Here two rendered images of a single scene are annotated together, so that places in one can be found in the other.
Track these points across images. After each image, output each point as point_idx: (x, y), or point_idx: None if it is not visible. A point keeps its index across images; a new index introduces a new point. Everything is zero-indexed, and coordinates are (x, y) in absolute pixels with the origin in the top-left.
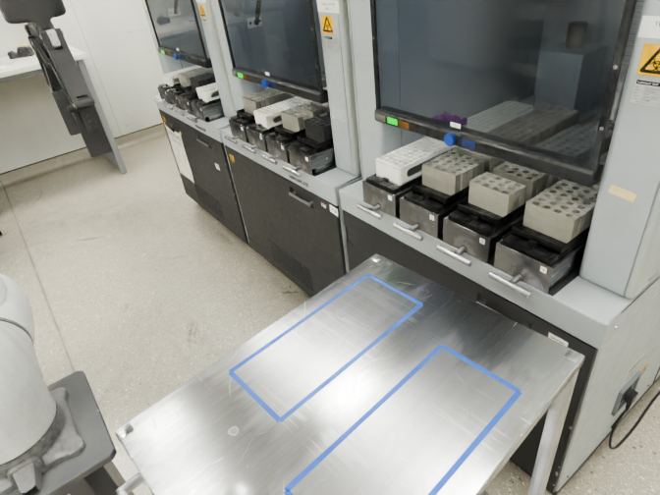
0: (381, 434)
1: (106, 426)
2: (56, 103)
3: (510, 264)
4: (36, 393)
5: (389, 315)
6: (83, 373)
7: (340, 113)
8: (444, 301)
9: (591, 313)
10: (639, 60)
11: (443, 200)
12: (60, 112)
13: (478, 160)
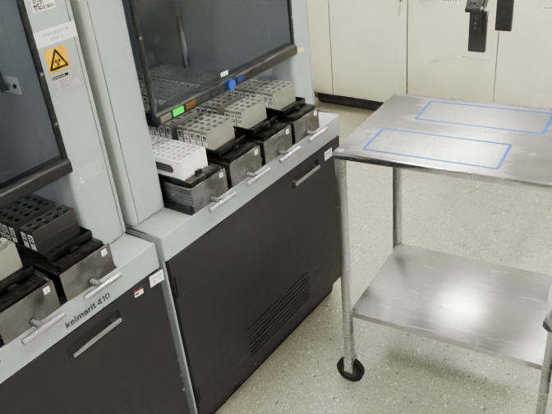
0: (489, 121)
1: None
2: (487, 20)
3: (302, 130)
4: None
5: (401, 135)
6: (545, 318)
7: (93, 167)
8: (374, 123)
9: (331, 117)
10: None
11: (243, 139)
12: (486, 29)
13: (199, 114)
